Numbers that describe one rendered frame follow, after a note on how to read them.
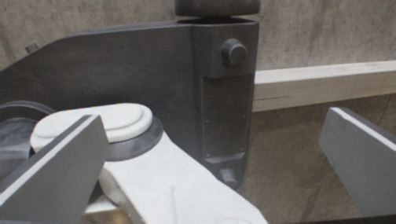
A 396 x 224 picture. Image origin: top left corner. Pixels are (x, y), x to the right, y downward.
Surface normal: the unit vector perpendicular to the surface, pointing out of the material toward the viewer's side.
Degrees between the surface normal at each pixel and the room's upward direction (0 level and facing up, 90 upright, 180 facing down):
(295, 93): 0
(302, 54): 0
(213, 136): 0
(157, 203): 90
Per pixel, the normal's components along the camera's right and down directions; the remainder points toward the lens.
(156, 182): -0.04, -0.87
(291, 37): 0.19, 0.47
